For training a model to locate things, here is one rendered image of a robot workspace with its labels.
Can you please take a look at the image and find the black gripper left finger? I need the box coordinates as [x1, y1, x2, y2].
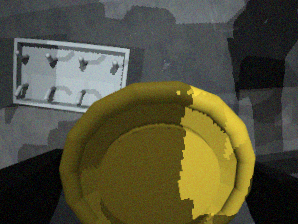
[0, 148, 64, 224]

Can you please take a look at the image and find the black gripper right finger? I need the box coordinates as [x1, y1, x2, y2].
[245, 161, 298, 224]

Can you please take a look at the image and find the yellow plate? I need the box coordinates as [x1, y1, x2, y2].
[59, 81, 255, 224]

